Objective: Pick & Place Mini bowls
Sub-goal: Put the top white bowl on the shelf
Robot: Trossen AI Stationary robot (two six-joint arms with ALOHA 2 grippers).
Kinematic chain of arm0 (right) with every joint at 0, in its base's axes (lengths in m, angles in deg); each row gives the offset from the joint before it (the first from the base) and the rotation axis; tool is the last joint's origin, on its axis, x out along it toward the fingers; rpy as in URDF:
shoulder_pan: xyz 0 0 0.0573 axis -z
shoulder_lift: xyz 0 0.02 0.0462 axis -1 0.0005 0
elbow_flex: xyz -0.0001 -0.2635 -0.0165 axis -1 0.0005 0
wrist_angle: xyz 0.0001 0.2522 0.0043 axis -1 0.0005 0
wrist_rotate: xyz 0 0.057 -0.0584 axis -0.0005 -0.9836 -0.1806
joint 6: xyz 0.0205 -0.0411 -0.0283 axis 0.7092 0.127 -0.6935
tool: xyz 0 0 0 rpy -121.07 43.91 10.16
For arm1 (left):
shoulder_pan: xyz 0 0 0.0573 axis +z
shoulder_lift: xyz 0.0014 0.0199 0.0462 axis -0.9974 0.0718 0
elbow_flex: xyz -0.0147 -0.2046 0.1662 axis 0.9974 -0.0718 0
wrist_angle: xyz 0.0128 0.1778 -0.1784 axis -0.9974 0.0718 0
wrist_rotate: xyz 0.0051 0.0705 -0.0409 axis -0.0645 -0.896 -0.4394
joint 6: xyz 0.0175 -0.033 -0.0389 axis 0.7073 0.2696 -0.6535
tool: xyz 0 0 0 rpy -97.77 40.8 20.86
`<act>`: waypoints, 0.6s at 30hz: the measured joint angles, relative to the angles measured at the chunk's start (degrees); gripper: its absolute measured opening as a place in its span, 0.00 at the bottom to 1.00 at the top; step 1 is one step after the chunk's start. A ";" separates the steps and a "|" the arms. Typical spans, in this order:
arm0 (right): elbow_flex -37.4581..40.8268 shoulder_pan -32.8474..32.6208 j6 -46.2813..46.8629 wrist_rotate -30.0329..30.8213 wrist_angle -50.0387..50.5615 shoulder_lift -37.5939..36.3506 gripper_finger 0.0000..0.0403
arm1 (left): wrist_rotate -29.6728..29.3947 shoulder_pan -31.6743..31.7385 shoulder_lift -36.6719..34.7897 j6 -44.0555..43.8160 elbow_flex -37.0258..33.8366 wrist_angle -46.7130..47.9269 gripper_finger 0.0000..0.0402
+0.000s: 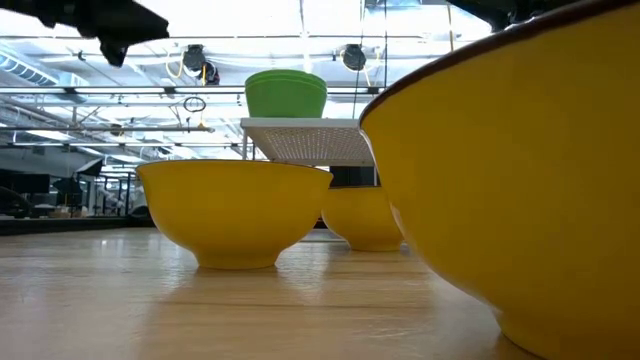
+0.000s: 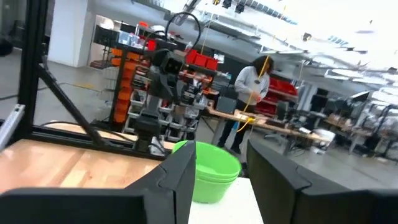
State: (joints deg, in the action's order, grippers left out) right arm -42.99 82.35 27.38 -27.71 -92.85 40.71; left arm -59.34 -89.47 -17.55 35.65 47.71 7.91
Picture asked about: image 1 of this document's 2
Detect white ceiling air duct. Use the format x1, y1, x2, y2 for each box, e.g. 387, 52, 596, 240
0, 49, 91, 89

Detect yellow bowl blue floral inside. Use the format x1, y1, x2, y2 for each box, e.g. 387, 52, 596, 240
321, 185, 405, 253
358, 0, 640, 360
135, 159, 334, 271

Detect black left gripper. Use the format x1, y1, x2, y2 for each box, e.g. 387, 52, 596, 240
54, 0, 170, 68

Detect black ceiling cable reel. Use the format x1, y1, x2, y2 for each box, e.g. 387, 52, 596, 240
341, 43, 368, 73
181, 43, 221, 86

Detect black aluminium table frame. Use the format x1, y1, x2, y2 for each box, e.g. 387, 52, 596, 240
0, 215, 157, 237

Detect green plastic bowl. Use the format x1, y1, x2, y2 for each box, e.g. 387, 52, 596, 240
244, 69, 328, 82
244, 74, 328, 119

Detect white robot arms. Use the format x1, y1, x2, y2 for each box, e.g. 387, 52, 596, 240
96, 184, 127, 211

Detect black softbox light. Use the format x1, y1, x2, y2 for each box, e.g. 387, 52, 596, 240
74, 157, 105, 178

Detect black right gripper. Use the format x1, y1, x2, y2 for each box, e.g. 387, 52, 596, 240
447, 0, 584, 32

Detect yellow extension cable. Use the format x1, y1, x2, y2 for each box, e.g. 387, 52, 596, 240
446, 3, 456, 54

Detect white perforated shelf riser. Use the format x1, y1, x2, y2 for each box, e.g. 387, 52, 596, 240
239, 117, 379, 187

